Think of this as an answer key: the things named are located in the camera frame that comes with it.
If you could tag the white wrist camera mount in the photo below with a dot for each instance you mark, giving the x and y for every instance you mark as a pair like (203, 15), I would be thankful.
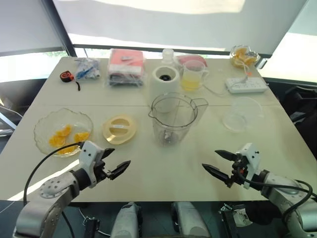
(88, 153)
(251, 153)

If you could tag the grey rounded shape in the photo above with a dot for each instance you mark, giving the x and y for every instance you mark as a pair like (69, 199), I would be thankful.
(126, 220)
(188, 220)

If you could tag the clear blender jar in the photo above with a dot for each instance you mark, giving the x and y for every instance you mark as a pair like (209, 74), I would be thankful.
(171, 137)

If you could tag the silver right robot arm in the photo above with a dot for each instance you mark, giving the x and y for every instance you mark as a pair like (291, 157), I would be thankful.
(275, 197)

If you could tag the yellow blender lid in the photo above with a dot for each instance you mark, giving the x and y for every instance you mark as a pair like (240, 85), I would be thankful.
(111, 134)

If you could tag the white blender base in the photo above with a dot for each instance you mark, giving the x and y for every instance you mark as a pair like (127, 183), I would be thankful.
(163, 86)

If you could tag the black orange tape measure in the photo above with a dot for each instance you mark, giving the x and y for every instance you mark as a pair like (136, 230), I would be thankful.
(66, 76)

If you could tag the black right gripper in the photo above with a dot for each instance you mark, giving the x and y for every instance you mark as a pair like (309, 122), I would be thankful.
(235, 178)

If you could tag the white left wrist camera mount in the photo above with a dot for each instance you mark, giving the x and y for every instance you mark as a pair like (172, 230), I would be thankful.
(88, 153)

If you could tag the black chair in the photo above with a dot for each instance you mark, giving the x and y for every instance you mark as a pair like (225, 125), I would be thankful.
(302, 111)

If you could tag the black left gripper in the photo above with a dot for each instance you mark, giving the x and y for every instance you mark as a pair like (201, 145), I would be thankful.
(100, 168)

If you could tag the clear measuring cup with juice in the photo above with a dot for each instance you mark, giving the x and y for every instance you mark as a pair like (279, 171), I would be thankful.
(190, 84)

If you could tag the dark rounded shape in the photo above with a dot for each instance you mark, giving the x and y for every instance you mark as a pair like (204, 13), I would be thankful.
(262, 213)

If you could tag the bagged stack of folded cloths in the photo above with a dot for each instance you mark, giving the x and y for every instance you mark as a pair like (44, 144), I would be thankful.
(126, 64)

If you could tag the scalloped clear glass bowl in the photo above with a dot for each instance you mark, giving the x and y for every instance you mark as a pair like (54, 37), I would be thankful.
(44, 124)

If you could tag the black metal frame with label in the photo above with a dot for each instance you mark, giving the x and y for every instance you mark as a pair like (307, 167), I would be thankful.
(232, 218)

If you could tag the smooth clear empty bowl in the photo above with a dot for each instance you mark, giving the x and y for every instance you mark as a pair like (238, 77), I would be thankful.
(230, 122)

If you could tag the bag of blue white items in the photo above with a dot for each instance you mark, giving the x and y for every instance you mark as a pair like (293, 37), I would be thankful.
(86, 69)

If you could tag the white power strip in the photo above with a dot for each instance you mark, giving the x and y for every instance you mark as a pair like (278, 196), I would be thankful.
(245, 86)

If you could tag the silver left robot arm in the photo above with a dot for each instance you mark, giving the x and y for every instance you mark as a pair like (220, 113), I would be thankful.
(49, 205)

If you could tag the pink flat package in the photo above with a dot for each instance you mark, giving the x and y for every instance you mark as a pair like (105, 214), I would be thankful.
(195, 58)

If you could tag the plastic bag of orange pieces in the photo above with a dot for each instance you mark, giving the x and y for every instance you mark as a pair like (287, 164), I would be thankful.
(241, 57)

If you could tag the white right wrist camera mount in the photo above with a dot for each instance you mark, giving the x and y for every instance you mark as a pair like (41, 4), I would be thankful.
(251, 153)

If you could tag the small clear plastic jar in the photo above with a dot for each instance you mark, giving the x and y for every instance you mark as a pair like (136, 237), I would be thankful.
(168, 55)

